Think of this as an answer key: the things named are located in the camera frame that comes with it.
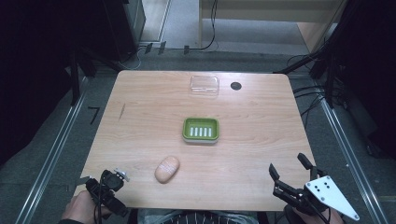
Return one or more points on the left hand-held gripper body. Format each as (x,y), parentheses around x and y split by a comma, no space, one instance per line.
(109,183)

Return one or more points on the peach oval soap bar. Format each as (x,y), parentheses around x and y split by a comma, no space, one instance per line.
(167,169)

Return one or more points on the light wooden desk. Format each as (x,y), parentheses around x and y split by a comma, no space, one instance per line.
(311,21)

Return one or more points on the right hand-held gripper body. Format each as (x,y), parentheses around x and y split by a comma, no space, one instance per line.
(314,194)

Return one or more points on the black cabinet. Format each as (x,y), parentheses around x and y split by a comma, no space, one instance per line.
(121,25)

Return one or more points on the dark round table grommet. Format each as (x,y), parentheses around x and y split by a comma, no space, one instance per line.
(236,86)

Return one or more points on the clear plastic lid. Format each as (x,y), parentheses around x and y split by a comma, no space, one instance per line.
(204,85)

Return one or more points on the metal floor rail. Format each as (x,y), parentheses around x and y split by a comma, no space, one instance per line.
(348,155)
(53,155)

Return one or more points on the person's left hand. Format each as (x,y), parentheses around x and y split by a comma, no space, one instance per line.
(78,207)

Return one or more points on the person's striped clothing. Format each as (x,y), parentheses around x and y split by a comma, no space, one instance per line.
(199,217)

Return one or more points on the person's right hand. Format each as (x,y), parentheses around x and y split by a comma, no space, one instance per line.
(317,217)

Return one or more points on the green soap dish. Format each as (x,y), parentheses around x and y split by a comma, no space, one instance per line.
(200,130)

